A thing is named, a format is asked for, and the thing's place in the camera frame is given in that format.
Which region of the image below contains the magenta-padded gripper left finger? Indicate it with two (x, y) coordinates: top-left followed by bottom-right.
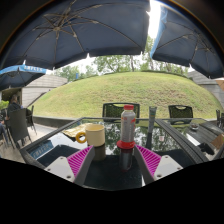
(44, 145), (96, 187)

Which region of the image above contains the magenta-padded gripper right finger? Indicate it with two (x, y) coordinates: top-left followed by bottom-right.
(133, 144), (184, 186)

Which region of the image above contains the clear red-capped drink bottle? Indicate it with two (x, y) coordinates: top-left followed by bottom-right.
(119, 104), (137, 144)

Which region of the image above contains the dark slatted wooden table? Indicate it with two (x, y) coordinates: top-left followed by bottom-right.
(156, 118), (224, 161)

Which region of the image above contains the yellow snack packet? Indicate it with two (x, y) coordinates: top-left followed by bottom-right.
(62, 123), (88, 138)

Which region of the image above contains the grey umbrella pole tube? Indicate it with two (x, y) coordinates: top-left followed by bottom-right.
(146, 106), (158, 135)

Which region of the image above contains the dark green mesh chair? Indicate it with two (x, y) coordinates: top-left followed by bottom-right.
(167, 104), (194, 125)
(101, 102), (141, 123)

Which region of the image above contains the group of dark patio chairs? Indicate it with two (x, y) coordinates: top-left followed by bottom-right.
(214, 109), (224, 129)
(0, 105), (38, 149)

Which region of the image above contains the person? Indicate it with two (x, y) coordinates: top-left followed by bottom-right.
(6, 94), (24, 118)

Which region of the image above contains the orange patio umbrella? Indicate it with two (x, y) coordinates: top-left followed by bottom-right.
(214, 77), (224, 91)

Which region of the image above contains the umbrella with light-blue lettered band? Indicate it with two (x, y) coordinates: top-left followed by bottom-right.
(0, 64), (48, 92)

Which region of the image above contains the dark blue umbrella, light-blue flap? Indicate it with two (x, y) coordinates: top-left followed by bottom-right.
(149, 3), (224, 80)

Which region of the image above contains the large dark blue patio umbrella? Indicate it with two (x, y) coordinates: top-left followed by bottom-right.
(0, 0), (151, 71)

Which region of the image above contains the cream mug with yellow handle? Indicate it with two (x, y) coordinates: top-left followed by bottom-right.
(75, 123), (106, 148)

